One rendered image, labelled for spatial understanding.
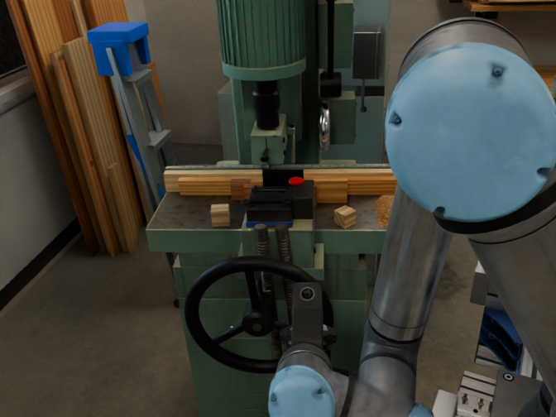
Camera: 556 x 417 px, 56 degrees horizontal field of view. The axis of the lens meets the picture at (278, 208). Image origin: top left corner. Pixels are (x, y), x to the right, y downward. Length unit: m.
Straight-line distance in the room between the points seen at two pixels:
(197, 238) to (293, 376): 0.61
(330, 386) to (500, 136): 0.37
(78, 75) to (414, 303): 2.04
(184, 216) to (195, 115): 2.67
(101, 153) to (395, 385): 2.10
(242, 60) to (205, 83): 2.67
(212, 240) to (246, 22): 0.46
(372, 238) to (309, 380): 0.57
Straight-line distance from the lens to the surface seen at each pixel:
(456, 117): 0.38
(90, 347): 2.31
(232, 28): 1.07
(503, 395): 0.94
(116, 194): 2.62
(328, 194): 1.21
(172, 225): 1.18
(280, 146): 1.16
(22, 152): 2.67
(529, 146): 0.39
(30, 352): 2.40
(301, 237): 1.02
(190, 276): 1.23
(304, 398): 0.62
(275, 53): 1.07
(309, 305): 0.80
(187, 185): 1.28
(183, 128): 3.92
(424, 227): 0.60
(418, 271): 0.64
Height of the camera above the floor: 1.50
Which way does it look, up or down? 30 degrees down
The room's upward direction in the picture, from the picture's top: 3 degrees counter-clockwise
